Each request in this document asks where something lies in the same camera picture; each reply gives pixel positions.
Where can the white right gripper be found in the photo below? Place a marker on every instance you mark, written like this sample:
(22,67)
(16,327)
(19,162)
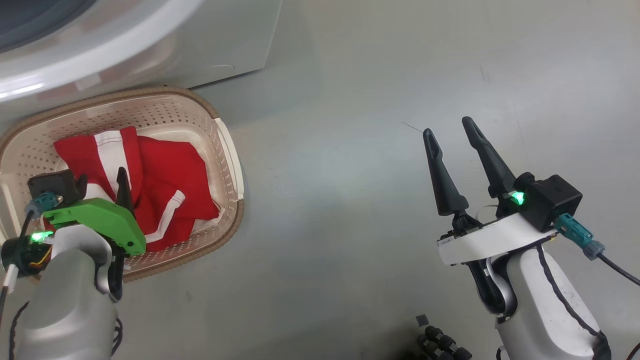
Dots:
(490,240)

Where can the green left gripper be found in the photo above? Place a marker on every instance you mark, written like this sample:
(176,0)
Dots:
(105,215)

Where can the red garment with white stripes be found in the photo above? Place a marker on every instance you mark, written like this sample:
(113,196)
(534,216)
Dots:
(165,170)

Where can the black ribbed robot base parts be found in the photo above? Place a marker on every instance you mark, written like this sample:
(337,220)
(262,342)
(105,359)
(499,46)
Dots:
(442,342)

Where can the cream laundry basket brown rim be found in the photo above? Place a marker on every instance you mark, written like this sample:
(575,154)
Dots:
(165,112)

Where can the white front-load washing machine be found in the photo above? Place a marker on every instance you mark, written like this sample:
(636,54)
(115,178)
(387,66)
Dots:
(225,35)

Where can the grey rubber door gasket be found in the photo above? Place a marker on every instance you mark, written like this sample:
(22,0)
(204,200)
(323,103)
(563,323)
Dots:
(30,20)

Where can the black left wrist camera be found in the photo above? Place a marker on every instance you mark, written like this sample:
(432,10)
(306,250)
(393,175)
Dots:
(52,184)

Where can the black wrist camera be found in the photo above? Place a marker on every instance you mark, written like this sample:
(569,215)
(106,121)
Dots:
(52,184)
(550,200)

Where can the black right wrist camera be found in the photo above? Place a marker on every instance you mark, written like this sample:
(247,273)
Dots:
(550,200)

